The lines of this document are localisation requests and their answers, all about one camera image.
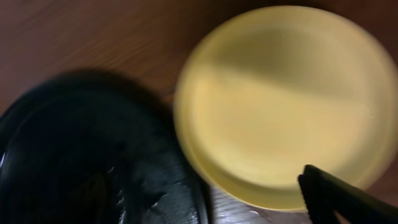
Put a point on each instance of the round black tray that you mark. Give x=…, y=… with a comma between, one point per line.
x=90, y=146

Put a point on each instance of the yellow plate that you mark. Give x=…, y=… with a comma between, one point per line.
x=277, y=88

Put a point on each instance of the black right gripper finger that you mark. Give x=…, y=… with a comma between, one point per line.
x=325, y=195

